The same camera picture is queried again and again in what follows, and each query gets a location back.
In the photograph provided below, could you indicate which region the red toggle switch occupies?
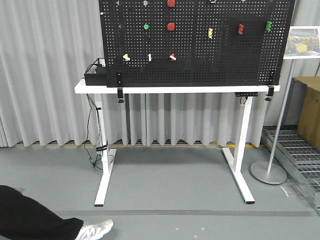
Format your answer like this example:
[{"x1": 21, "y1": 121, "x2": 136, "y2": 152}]
[{"x1": 169, "y1": 53, "x2": 177, "y2": 61}]

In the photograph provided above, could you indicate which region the yellow toggle switch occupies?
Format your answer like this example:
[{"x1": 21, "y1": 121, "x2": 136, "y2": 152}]
[{"x1": 123, "y1": 54, "x2": 130, "y2": 61}]

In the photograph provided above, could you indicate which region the black electronics box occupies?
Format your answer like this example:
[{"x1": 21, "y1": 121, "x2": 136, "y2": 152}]
[{"x1": 83, "y1": 57, "x2": 107, "y2": 86}]

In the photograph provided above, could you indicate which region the black perforated pegboard panel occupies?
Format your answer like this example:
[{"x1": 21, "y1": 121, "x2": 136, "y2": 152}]
[{"x1": 98, "y1": 0, "x2": 296, "y2": 87}]

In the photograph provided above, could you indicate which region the desk height control panel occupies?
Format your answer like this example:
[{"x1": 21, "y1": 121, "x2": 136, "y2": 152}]
[{"x1": 235, "y1": 92, "x2": 258, "y2": 97}]

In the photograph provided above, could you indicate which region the lower red round push button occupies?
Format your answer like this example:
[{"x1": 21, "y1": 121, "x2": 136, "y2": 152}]
[{"x1": 166, "y1": 22, "x2": 176, "y2": 32}]

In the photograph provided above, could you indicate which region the red round push button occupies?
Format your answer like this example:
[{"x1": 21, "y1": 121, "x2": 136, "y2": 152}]
[
  {"x1": 166, "y1": 22, "x2": 176, "y2": 32},
  {"x1": 166, "y1": 0, "x2": 176, "y2": 8}
]

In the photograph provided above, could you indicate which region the grey sign stand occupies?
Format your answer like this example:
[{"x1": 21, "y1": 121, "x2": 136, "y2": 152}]
[{"x1": 250, "y1": 59, "x2": 297, "y2": 186}]

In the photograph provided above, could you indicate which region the upper red round push button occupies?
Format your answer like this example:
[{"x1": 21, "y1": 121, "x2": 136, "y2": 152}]
[{"x1": 166, "y1": 0, "x2": 176, "y2": 8}]

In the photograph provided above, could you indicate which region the grey white sneaker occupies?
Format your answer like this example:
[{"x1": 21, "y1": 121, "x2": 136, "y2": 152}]
[{"x1": 75, "y1": 219, "x2": 115, "y2": 240}]

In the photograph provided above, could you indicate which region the grey pleated curtain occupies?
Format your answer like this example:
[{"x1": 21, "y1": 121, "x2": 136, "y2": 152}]
[{"x1": 0, "y1": 0, "x2": 320, "y2": 148}]

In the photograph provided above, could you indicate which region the metal floor grating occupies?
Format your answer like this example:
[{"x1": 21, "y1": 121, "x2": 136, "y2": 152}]
[{"x1": 274, "y1": 126, "x2": 320, "y2": 214}]

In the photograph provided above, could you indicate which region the printed sign poster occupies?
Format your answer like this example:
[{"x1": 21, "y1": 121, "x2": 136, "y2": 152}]
[{"x1": 283, "y1": 26, "x2": 320, "y2": 60}]

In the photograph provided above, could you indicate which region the black trouser leg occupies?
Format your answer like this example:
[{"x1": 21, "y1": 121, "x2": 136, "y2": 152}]
[{"x1": 0, "y1": 185, "x2": 84, "y2": 240}]

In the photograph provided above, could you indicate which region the left black clamp bracket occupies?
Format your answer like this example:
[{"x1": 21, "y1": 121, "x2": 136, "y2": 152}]
[{"x1": 116, "y1": 71, "x2": 124, "y2": 104}]

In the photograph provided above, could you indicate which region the black clamp bracket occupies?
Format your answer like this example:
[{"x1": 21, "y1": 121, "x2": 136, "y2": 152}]
[
  {"x1": 264, "y1": 70, "x2": 274, "y2": 102},
  {"x1": 116, "y1": 71, "x2": 124, "y2": 104}
]

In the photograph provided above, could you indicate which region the black dangling cable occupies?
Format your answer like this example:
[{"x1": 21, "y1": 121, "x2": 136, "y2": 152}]
[{"x1": 83, "y1": 63, "x2": 116, "y2": 172}]

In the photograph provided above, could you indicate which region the yellow knob handle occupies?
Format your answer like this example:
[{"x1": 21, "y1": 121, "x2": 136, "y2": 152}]
[{"x1": 208, "y1": 28, "x2": 214, "y2": 39}]

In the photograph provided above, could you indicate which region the right black clamp bracket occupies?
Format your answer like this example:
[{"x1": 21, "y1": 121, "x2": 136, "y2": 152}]
[{"x1": 264, "y1": 70, "x2": 274, "y2": 102}]

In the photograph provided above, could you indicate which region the red knob handle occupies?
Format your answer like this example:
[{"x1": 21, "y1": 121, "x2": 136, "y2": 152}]
[{"x1": 238, "y1": 24, "x2": 244, "y2": 35}]

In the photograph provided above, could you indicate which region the green knob handle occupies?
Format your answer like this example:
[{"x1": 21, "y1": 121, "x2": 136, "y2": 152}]
[{"x1": 265, "y1": 21, "x2": 273, "y2": 32}]

